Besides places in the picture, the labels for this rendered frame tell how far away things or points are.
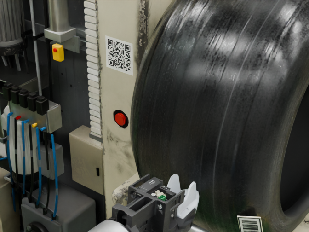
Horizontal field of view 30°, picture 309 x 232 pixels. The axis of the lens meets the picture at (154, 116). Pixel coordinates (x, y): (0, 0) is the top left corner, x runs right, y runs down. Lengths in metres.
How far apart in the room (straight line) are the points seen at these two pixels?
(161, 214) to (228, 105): 0.20
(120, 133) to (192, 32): 0.45
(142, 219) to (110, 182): 0.62
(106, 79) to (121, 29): 0.14
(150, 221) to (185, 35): 0.32
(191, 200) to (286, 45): 0.29
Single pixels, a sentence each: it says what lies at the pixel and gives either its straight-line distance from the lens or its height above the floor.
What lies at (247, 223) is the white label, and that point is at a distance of 1.02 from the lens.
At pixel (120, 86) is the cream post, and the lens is 1.29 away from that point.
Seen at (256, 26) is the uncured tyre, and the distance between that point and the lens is 0.95.
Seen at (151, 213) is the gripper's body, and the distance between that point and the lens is 0.86.
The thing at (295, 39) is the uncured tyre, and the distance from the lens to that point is 0.95.
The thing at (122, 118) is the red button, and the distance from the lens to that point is 1.32.
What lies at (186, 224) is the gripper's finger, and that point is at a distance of 0.92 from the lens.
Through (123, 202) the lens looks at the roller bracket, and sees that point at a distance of 1.30.
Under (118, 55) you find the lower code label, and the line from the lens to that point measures 1.26.
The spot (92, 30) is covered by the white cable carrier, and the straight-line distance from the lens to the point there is 1.31.
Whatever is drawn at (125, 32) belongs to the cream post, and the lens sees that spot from 1.22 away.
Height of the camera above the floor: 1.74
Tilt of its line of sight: 30 degrees down
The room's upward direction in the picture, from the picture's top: 1 degrees clockwise
